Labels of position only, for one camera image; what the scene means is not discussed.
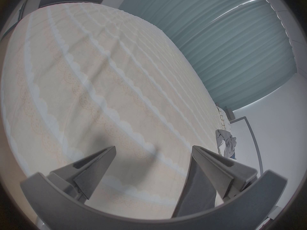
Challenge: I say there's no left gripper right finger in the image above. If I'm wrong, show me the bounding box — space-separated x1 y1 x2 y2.
192 145 258 199

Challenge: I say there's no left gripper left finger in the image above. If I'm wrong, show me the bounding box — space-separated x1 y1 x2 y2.
49 146 117 200

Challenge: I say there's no black T-shirt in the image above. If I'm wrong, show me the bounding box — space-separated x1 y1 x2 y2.
171 156 224 219

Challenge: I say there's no pile of clothes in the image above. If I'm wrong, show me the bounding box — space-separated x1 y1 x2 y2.
215 129 238 159

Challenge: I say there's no bed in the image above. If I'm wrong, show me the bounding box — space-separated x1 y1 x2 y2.
0 3 264 221

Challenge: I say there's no white printed pillow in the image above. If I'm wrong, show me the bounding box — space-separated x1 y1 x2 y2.
216 106 232 132

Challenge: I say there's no blue-green curtain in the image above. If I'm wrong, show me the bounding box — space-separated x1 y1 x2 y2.
119 0 298 110

